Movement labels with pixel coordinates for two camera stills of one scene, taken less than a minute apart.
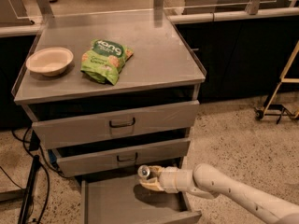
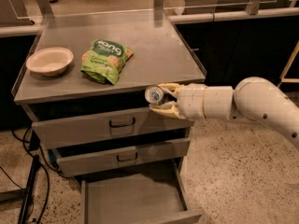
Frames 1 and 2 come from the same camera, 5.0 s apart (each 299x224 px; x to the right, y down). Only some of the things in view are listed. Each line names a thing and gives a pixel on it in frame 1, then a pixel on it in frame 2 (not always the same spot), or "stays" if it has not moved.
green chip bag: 104,61 stays
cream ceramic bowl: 50,62 stays
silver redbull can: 143,171 -> 153,94
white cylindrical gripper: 169,179 -> 191,102
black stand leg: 28,191 stays
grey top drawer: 73,121 stays
